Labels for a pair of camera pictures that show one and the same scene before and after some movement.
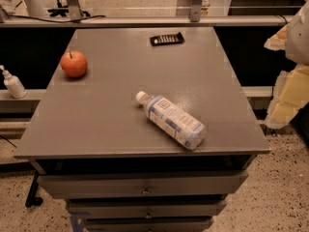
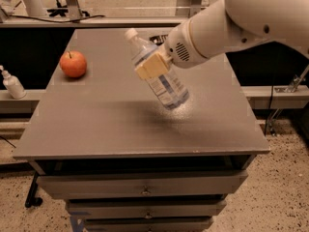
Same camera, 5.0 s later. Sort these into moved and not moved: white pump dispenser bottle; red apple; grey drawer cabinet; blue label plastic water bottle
Moved: blue label plastic water bottle
Not moved: red apple; white pump dispenser bottle; grey drawer cabinet
